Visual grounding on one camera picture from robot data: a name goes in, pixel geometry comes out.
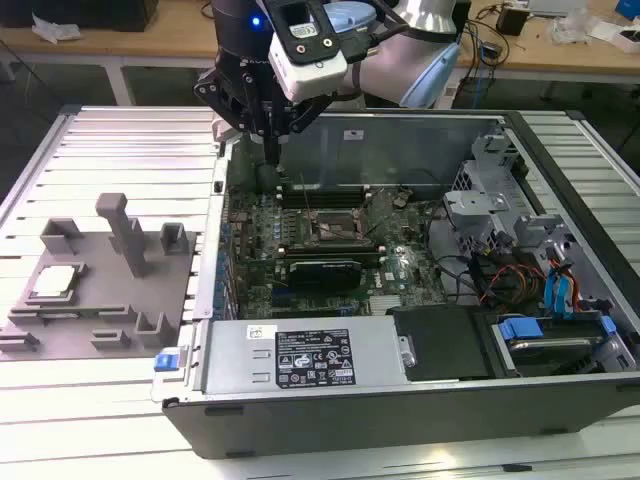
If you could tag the white open box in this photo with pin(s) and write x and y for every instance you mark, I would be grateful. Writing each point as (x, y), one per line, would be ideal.
(620, 42)

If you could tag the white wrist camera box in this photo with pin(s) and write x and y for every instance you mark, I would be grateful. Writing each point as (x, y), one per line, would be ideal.
(310, 75)

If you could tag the black cylindrical component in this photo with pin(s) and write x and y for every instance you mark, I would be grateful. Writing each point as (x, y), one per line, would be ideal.
(265, 181)

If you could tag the black RAM slot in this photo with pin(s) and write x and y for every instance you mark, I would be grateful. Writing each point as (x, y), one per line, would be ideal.
(330, 256)
(330, 248)
(330, 252)
(340, 188)
(330, 245)

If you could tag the blue case latch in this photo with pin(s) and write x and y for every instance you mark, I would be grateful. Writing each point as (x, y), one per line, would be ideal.
(166, 361)

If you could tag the silver finned heatsink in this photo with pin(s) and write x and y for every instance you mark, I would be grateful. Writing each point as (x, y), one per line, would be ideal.
(384, 305)

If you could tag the small black box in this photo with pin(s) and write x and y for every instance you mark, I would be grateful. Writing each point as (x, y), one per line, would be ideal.
(512, 20)

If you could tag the crumpled white plastic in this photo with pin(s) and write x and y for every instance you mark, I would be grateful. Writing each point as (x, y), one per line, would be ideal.
(55, 27)

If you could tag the open black PC case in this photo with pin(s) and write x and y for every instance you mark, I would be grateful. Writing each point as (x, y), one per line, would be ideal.
(350, 425)

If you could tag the thin metal locking lever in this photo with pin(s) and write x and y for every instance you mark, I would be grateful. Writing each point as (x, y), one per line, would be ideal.
(306, 197)

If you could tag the wooden desk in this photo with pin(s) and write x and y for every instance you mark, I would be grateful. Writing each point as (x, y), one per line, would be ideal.
(150, 42)

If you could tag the green RAM stick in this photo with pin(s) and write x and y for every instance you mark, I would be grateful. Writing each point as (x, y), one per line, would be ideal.
(60, 314)

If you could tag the grey power supply unit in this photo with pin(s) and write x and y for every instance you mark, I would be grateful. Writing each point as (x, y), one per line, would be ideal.
(235, 350)

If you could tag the hard disk in blue carrier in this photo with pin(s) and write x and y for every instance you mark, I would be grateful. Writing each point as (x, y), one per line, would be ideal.
(520, 329)

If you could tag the black plastic bay cover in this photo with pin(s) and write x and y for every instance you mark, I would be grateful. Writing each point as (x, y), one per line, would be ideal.
(440, 345)

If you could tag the grey parts rack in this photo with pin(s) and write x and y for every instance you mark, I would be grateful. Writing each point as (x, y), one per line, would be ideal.
(100, 295)

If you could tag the black computer box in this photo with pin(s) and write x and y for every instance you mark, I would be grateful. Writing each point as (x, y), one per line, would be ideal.
(100, 12)

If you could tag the black graphics card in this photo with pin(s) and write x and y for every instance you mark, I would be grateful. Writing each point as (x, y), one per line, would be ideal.
(325, 275)

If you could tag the blue box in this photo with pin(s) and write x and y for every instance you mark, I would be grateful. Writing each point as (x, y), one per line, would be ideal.
(629, 9)

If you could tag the black computer tower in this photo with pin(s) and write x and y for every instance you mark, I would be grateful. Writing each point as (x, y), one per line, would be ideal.
(462, 15)

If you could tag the perforated metal drive cage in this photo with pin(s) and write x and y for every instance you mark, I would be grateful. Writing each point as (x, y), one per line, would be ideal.
(470, 202)

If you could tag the clear plastic bag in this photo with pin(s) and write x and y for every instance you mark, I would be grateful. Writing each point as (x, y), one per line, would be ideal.
(570, 25)

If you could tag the CPU socket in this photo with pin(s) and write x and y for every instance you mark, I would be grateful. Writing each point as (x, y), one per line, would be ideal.
(335, 220)

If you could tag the green motherboard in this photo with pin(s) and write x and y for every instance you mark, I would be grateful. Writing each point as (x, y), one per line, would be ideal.
(405, 240)

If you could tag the square silver CPU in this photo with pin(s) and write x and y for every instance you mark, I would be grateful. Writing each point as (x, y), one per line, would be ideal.
(55, 281)

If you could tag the blue board connector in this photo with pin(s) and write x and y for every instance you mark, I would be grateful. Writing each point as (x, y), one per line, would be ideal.
(282, 298)

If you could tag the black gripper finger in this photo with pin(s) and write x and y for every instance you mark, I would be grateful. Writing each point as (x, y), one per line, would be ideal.
(310, 112)
(215, 92)

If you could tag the white flat box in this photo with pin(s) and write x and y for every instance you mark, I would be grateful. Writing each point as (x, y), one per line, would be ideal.
(555, 5)

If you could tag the round coin cell battery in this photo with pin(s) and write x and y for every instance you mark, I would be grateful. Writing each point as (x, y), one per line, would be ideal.
(401, 200)

